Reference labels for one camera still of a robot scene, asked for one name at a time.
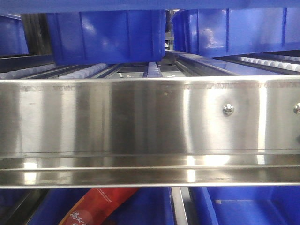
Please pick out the large blue plastic bin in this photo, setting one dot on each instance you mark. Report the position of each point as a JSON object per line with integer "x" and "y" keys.
{"x": 55, "y": 6}

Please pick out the rear middle blue bin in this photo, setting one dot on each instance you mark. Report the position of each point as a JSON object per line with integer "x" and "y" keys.
{"x": 110, "y": 37}

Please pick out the lower left blue bin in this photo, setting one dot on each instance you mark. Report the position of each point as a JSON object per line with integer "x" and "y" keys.
{"x": 148, "y": 206}

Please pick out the rear right blue bin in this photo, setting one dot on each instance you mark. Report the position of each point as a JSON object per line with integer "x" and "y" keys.
{"x": 225, "y": 32}

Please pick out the lower right blue bin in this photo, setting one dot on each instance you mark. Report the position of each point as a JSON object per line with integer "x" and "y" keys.
{"x": 268, "y": 205}

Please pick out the far left blue bin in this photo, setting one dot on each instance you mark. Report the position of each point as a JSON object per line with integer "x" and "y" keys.
{"x": 12, "y": 36}

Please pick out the steel divider bar below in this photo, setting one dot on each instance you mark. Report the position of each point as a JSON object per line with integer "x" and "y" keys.
{"x": 182, "y": 206}

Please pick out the red snack package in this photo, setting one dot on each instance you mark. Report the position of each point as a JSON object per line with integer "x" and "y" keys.
{"x": 97, "y": 204}

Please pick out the stainless steel shelf rail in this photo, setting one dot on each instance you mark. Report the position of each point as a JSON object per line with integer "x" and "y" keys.
{"x": 149, "y": 132}

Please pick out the left rail screw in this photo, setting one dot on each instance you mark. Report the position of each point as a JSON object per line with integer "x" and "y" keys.
{"x": 228, "y": 109}

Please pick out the rail screw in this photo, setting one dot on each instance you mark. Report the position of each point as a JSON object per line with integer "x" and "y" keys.
{"x": 228, "y": 109}
{"x": 296, "y": 108}

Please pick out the right rail screw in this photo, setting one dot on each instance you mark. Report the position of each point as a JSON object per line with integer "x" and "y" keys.
{"x": 296, "y": 108}

